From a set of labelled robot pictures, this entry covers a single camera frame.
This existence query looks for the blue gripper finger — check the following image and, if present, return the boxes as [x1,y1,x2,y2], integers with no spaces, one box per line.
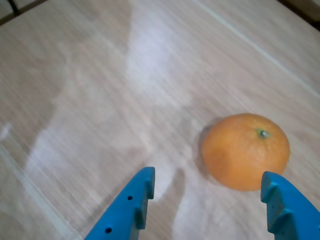
[83,166,156,240]
[260,170,320,240]

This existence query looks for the small orange with green stem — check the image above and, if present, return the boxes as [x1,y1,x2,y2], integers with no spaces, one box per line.
[200,112,291,192]

